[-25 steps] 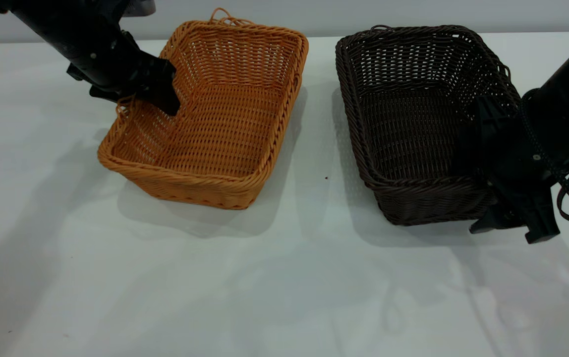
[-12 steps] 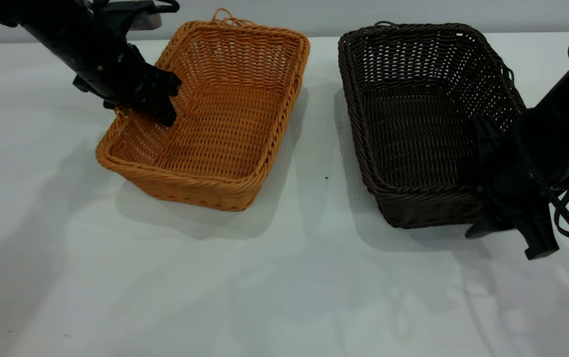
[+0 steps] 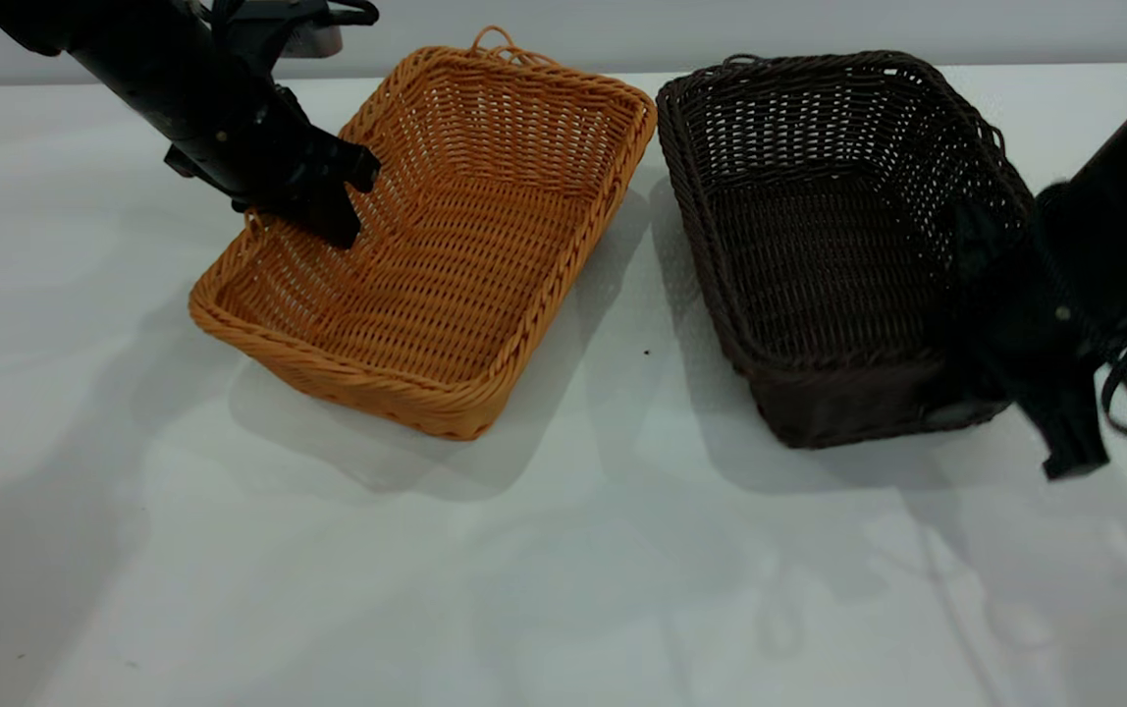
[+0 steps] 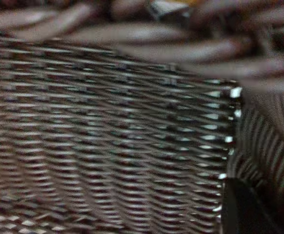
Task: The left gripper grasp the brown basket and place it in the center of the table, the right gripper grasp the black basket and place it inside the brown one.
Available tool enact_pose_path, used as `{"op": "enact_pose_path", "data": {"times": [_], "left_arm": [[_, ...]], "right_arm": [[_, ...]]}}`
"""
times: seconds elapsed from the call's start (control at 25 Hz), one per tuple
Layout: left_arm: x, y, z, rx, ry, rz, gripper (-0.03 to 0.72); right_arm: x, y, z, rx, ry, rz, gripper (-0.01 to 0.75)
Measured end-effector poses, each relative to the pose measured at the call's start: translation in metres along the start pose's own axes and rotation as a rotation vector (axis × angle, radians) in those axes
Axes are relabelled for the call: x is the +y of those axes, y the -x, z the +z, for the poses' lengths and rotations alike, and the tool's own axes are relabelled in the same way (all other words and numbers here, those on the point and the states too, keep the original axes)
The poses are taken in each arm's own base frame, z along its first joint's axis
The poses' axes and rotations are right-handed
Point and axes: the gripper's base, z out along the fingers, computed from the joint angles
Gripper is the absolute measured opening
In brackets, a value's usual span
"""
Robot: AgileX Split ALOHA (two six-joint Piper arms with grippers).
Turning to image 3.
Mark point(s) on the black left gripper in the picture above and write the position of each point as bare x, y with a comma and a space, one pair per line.
274, 157

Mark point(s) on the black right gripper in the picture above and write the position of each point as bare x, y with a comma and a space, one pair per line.
1025, 304

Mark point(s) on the orange woven wicker basket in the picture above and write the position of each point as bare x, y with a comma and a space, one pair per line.
456, 255

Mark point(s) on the dark brown woven wicker basket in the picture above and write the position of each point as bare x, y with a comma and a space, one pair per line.
819, 265

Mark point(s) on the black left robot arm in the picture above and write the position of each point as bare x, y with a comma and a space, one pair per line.
146, 74

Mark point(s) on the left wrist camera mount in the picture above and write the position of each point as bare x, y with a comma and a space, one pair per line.
298, 22

